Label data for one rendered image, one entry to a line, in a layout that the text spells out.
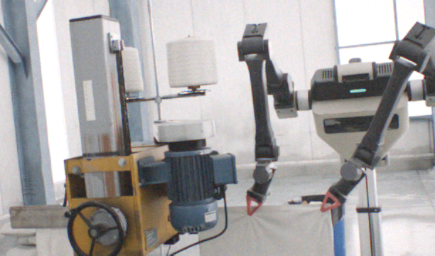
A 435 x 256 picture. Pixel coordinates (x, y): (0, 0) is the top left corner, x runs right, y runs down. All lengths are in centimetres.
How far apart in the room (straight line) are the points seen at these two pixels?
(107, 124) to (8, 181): 612
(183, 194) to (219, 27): 881
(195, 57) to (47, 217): 98
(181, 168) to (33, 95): 621
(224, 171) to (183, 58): 39
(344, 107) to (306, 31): 780
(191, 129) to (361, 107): 88
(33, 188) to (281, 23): 512
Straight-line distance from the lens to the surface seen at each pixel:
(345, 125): 232
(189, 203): 168
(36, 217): 241
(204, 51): 180
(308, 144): 1007
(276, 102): 232
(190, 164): 167
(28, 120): 793
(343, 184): 194
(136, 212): 168
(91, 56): 171
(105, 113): 169
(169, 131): 165
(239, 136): 1028
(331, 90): 230
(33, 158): 794
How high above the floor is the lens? 147
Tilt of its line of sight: 3 degrees down
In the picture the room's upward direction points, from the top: 5 degrees counter-clockwise
